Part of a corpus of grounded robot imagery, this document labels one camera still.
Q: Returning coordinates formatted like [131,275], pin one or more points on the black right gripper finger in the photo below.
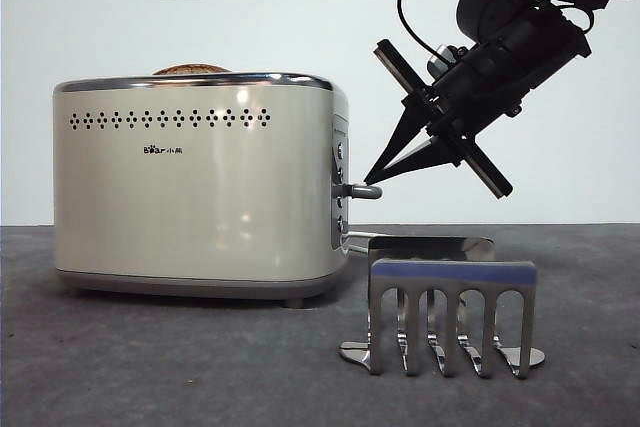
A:
[412,122]
[427,154]

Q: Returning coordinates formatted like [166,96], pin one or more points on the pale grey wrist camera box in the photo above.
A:
[442,56]

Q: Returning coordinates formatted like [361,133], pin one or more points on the stainless steel toast rack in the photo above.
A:
[450,274]

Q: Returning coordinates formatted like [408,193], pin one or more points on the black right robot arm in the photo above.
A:
[480,2]

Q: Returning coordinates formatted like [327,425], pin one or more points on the brown-crusted bread slice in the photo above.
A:
[192,69]

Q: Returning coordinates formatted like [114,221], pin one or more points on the grey toaster lever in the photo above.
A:
[365,191]

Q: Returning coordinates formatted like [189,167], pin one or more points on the cream two-slot toaster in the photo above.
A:
[190,197]

